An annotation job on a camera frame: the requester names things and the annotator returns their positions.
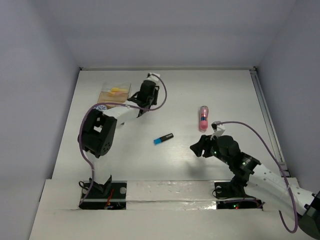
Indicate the pink clear tube case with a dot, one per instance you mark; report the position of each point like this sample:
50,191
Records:
203,118

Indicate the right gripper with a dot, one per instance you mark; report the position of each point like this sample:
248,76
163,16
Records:
197,147

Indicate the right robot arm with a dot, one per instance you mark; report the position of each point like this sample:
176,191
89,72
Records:
255,179

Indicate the yellow highlighter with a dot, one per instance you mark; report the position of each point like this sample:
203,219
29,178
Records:
117,89

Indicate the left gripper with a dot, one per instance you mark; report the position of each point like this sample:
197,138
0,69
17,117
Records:
141,102

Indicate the aluminium side rail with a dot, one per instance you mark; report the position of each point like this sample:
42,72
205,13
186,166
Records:
275,144

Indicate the orange highlighter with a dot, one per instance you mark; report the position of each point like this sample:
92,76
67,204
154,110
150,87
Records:
112,93

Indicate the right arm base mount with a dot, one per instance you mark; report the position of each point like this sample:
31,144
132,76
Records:
231,197

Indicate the amber plastic bin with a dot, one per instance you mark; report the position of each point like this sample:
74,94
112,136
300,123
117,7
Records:
105,98

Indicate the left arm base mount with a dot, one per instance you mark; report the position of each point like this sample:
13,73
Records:
113,199

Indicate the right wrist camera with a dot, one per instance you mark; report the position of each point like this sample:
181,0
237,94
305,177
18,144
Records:
218,129

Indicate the blue highlighter black body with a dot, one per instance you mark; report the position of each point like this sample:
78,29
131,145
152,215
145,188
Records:
163,138

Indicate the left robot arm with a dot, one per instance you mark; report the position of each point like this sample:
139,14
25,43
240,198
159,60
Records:
97,129

